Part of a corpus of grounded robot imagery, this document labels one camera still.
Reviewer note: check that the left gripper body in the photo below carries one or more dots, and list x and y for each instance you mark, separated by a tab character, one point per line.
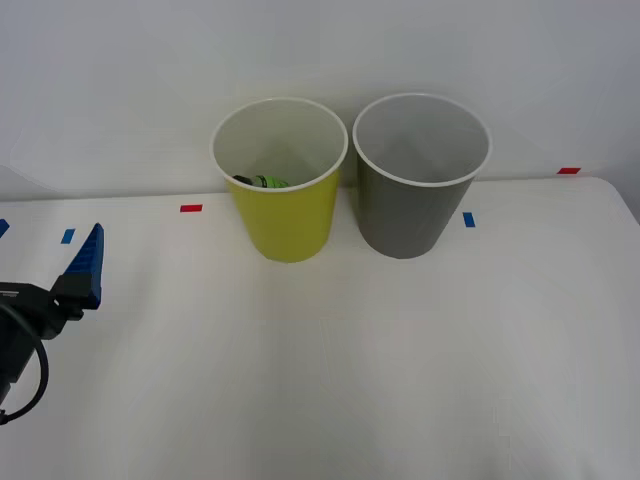
30	310

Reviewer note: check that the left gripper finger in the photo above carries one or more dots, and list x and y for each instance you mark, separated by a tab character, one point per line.
3	227
87	270

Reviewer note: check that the green label plastic bottle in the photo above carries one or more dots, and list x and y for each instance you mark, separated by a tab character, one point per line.
270	181

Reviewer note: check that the yellow-green plastic bin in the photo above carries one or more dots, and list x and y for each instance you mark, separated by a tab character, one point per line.
287	225

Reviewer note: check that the grey plastic bin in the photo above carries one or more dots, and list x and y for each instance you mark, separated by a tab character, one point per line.
405	215

